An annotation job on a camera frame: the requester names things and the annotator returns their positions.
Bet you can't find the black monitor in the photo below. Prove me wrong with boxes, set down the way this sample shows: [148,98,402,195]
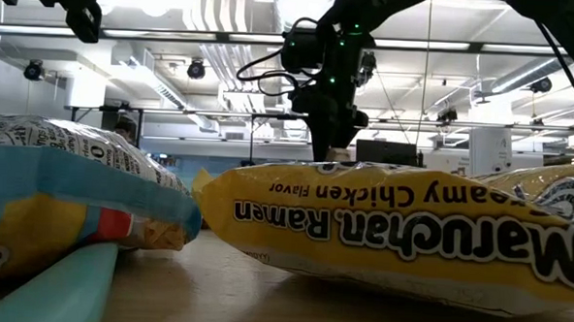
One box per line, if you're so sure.
[354,138,424,169]

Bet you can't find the yellow Maruchan ramen packet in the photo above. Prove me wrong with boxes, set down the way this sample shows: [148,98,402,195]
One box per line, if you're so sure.
[187,145,574,321]

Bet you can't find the teal handled utensil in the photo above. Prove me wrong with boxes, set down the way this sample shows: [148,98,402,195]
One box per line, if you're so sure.
[0,238,119,322]

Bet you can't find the silver ventilation duct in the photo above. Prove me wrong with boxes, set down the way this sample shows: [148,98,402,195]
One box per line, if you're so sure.
[268,0,341,140]

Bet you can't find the person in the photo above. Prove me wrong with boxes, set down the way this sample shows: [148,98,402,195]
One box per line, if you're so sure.
[114,115,140,145]

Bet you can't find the black overhead rail with lights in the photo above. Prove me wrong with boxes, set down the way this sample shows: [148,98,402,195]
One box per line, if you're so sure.
[0,20,569,60]

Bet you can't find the light blue ramen packet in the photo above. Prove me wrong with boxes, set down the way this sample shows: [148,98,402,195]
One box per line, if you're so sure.
[0,113,207,294]

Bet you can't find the furikake jar with tan lid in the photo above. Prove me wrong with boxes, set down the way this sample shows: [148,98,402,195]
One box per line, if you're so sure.
[325,145,355,165]

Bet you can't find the distant black metal frame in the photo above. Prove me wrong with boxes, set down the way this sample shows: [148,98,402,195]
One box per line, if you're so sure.
[63,101,574,182]

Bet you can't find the white column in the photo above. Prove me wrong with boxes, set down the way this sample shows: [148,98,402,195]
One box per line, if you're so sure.
[468,125,516,177]

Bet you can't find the black ceiling camera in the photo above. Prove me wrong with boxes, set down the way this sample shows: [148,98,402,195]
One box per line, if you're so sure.
[186,57,207,81]
[436,107,460,125]
[21,59,46,82]
[529,76,554,95]
[360,50,378,86]

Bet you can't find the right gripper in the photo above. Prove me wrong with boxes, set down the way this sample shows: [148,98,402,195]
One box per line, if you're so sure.
[289,15,376,165]

